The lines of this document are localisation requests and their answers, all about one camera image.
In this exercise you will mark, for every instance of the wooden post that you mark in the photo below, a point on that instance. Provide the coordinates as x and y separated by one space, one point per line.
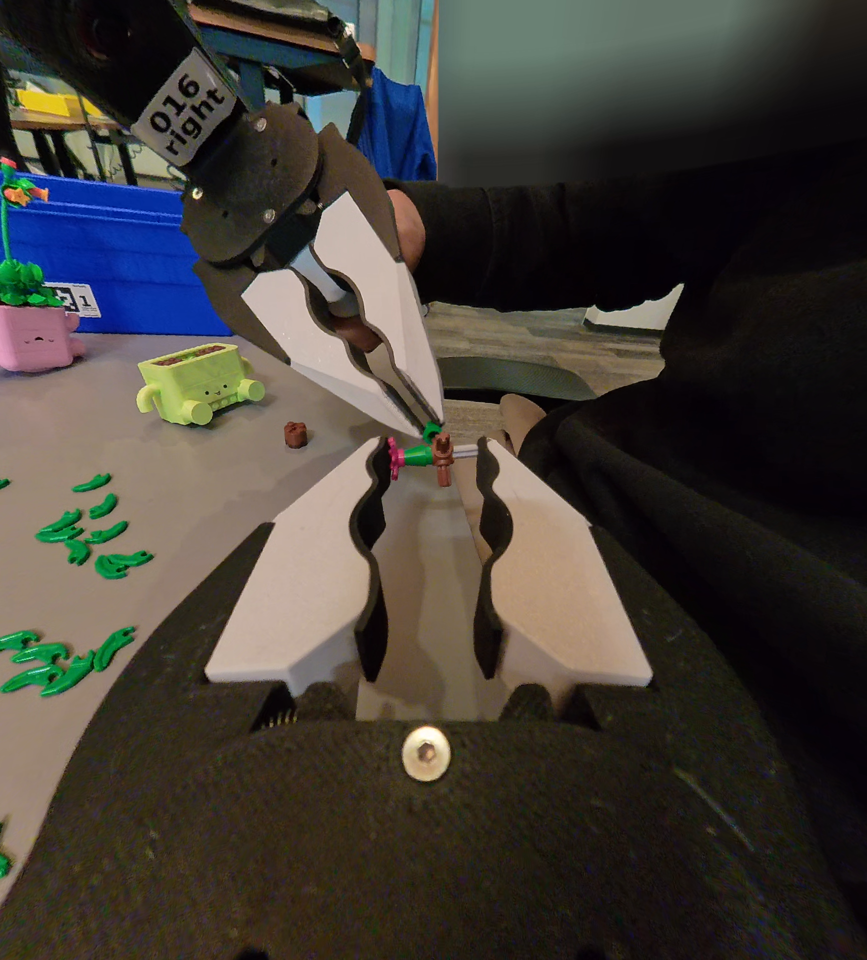
431 90

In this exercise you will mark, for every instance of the person's black jacket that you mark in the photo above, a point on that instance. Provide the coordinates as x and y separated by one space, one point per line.
741 525

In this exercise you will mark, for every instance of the blue plastic bin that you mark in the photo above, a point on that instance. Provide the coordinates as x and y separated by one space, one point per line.
103 240

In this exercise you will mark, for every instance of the green toy stalk piece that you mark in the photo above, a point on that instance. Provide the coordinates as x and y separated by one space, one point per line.
417 454

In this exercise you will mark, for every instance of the person's right forearm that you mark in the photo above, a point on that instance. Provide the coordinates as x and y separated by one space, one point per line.
553 240

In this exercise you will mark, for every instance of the pink toy pot with plant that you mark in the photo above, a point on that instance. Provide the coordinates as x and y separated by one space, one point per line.
21 337

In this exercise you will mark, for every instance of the pink toy flower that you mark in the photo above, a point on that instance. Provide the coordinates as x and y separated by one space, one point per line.
394 457

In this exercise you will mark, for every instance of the blue jacket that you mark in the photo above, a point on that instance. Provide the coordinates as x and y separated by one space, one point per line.
396 127

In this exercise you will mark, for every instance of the brown toy branch piece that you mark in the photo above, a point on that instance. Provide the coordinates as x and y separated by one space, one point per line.
442 454

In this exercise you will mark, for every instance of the dark office chair seat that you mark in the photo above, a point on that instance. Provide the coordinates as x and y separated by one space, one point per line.
516 379

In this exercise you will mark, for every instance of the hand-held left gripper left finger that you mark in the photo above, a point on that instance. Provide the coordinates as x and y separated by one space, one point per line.
298 600

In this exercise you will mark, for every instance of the scatter of green toy leaves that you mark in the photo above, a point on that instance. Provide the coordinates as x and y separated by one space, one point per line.
51 667

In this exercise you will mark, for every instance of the lime green toy pot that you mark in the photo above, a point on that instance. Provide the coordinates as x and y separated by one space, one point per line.
193 386

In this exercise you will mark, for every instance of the yellow plastic bin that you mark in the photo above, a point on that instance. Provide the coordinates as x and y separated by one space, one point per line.
51 101

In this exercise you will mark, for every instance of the small brown toy brick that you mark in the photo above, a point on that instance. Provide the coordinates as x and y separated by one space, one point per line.
296 433

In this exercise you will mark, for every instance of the person's right hand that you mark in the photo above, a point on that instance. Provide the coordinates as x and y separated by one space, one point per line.
409 232

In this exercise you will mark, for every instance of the wooden top standing desk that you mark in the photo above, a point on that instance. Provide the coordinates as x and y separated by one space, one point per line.
276 37

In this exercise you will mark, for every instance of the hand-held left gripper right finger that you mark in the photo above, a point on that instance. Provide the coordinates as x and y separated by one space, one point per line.
561 600

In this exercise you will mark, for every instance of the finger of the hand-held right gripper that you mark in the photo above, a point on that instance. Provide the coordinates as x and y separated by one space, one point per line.
306 337
381 285

